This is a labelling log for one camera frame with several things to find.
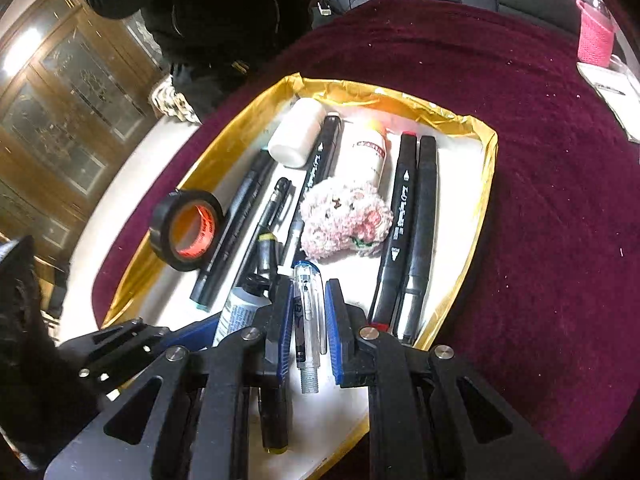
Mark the long black teal-tipped marker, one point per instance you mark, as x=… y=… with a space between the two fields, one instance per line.
x=214 y=266

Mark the gold-lined white tray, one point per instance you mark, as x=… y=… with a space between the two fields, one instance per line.
x=329 y=424

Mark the white papers and notebook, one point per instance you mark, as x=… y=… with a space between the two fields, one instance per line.
x=618 y=87

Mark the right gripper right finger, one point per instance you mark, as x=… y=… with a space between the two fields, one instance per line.
x=431 y=415

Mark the black pen with clip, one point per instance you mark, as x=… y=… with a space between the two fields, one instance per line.
x=270 y=215

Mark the black pen gold cap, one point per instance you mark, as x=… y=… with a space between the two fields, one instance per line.
x=274 y=403

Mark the blue-white toothpaste tube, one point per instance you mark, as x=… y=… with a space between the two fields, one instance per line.
x=241 y=306

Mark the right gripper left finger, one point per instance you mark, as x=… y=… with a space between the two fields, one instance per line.
x=184 y=417

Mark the black marker white print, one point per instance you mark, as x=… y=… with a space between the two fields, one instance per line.
x=319 y=165

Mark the blue clear ballpoint pen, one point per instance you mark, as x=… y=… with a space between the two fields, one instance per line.
x=309 y=324

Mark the black marker red end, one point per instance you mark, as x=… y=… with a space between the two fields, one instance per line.
x=395 y=250

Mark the maroon velvet tablecloth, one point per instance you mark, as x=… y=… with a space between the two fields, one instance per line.
x=551 y=318

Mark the black electrical tape roll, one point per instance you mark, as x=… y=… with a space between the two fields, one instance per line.
x=183 y=228

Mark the white cylindrical container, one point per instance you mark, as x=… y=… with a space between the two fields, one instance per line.
x=293 y=139

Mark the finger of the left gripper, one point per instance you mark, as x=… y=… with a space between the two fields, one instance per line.
x=195 y=336

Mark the pink fluffy pompom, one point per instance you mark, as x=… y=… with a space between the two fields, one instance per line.
x=343 y=215

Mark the white bottle orange cap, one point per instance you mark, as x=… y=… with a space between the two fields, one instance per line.
x=367 y=148

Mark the plain black marker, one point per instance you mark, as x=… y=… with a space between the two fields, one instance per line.
x=414 y=286

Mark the person in black clothes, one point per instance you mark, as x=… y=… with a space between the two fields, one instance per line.
x=213 y=47

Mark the pink knitted bottle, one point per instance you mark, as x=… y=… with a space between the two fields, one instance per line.
x=596 y=33

